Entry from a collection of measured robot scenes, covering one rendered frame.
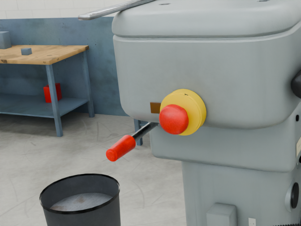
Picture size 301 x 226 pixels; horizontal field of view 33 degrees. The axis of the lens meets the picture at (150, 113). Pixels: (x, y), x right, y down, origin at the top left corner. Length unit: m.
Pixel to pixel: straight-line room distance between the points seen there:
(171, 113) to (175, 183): 3.79
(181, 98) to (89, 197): 2.62
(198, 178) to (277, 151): 0.17
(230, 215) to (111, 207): 2.15
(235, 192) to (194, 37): 0.31
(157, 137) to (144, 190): 3.53
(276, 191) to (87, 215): 2.11
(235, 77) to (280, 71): 0.06
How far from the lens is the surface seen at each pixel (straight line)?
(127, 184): 4.51
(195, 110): 0.66
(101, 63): 6.18
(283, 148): 0.77
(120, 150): 0.73
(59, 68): 6.57
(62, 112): 5.90
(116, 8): 0.72
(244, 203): 0.88
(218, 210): 0.87
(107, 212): 2.96
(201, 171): 0.88
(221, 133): 0.79
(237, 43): 0.64
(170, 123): 0.65
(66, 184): 3.29
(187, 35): 0.66
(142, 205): 4.14
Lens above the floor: 1.98
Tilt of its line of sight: 18 degrees down
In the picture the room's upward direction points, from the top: 6 degrees counter-clockwise
